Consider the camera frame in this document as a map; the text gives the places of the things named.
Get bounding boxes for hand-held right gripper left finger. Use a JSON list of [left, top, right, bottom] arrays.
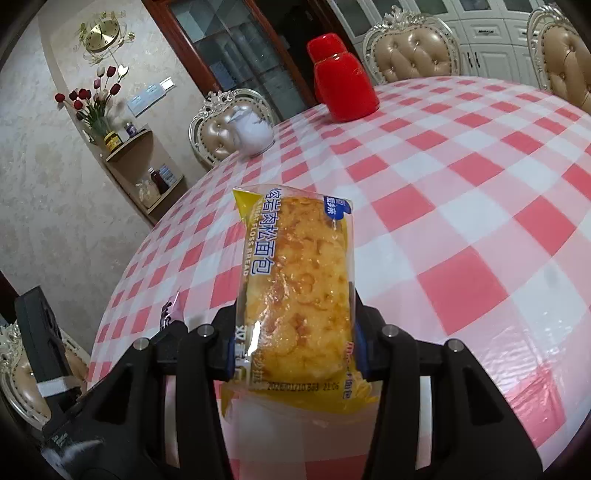
[[83, 302, 245, 480]]

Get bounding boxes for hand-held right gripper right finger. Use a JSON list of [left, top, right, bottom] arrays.
[[352, 284, 543, 480]]

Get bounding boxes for yellow floss bread packet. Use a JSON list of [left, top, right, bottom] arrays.
[[219, 185, 384, 416]]

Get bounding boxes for beige tufted ornate chair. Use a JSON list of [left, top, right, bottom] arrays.
[[362, 6, 462, 86], [189, 89, 278, 169], [0, 320, 90, 428], [526, 4, 591, 112]]

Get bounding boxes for red white checked tablecloth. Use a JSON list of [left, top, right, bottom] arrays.
[[85, 76, 591, 480]]

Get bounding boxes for clear jar of grains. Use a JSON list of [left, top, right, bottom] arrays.
[[135, 180, 158, 208]]

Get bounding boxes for wooden corner shelf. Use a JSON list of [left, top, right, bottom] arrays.
[[99, 127, 190, 217]]

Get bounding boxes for white tissue holder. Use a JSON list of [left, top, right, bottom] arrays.
[[228, 104, 274, 157]]

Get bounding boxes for tulip bouquet in vase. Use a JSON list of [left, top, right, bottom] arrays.
[[54, 65, 130, 144]]

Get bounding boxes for red thermos jug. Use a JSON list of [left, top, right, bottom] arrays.
[[307, 34, 380, 123]]

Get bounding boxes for dark wooden glass cabinet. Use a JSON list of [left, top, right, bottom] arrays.
[[143, 0, 365, 125]]

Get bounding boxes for white glass-door cabinets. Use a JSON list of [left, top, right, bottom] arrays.
[[328, 0, 555, 88]]

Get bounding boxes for gold wall clock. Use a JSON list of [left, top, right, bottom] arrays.
[[76, 9, 137, 63]]

